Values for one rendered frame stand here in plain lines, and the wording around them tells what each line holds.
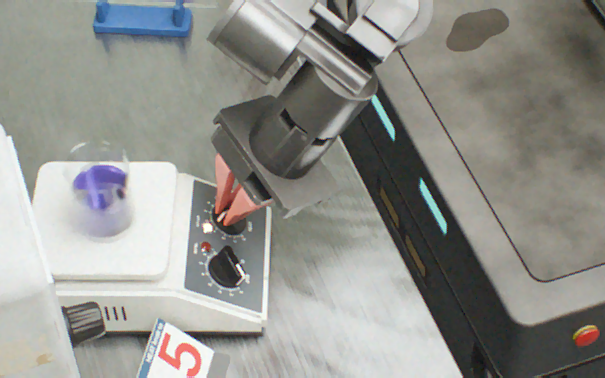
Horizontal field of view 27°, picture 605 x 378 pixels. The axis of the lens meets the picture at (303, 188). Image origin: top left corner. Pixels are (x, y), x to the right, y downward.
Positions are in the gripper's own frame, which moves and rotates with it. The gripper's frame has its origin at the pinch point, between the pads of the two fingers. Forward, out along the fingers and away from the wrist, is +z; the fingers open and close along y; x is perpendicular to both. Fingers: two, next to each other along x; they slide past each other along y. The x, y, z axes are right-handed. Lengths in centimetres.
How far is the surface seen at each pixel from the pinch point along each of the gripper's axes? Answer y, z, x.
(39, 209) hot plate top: -8.4, 5.8, -12.2
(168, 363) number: 8.3, 5.6, -9.9
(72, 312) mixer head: 16, -39, -45
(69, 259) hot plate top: -2.7, 4.3, -13.5
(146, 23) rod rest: -26.3, 9.7, 14.4
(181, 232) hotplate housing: -0.5, 1.7, -4.3
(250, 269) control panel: 5.0, 1.6, -0.4
